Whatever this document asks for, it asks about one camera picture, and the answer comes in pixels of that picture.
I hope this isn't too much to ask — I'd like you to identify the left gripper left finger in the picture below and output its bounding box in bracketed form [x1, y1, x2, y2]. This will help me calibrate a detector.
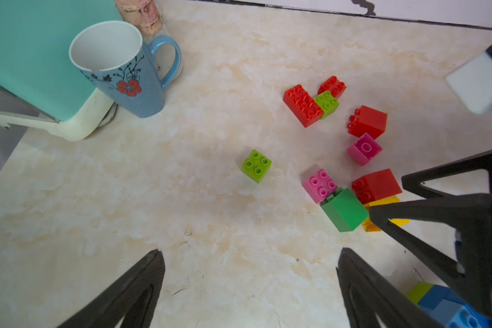
[60, 250, 165, 327]

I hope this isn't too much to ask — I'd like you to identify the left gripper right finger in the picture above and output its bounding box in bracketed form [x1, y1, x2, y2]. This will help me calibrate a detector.
[337, 248, 441, 327]

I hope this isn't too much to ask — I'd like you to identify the pink lego brick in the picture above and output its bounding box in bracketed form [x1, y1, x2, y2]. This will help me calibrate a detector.
[302, 169, 338, 204]

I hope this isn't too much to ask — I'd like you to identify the pink patterned small jar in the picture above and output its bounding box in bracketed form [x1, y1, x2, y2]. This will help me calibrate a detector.
[114, 0, 163, 37]

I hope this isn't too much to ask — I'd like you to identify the red long lego brick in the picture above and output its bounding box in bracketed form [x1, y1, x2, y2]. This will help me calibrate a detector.
[283, 85, 323, 128]

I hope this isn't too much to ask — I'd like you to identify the blue long lego brick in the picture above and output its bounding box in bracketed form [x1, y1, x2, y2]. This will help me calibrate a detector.
[417, 285, 492, 327]

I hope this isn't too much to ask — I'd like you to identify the lime green small lego brick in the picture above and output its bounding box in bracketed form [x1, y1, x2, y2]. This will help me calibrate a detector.
[314, 91, 339, 120]

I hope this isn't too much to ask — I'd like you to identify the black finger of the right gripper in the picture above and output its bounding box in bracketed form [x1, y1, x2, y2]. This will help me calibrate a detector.
[370, 150, 492, 319]

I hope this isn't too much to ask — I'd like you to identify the magenta lego brick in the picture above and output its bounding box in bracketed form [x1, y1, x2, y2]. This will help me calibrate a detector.
[347, 133, 383, 166]

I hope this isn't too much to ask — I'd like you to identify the mint green toaster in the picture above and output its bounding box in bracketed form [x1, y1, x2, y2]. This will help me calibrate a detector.
[0, 1, 120, 142]

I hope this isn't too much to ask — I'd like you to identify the blue floral mug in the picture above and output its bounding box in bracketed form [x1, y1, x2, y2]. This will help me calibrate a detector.
[68, 20, 182, 118]

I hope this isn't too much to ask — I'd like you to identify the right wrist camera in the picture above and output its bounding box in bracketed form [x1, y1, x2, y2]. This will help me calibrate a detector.
[446, 45, 492, 115]

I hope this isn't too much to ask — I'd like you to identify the red small lego brick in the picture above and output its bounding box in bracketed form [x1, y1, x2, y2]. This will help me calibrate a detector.
[318, 76, 347, 99]

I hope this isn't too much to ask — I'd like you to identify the red square lego brick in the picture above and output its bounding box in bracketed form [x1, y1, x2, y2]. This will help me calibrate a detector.
[347, 105, 388, 139]

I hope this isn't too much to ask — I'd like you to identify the yellow lego brick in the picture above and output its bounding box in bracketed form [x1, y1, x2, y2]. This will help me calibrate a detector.
[362, 195, 410, 232]

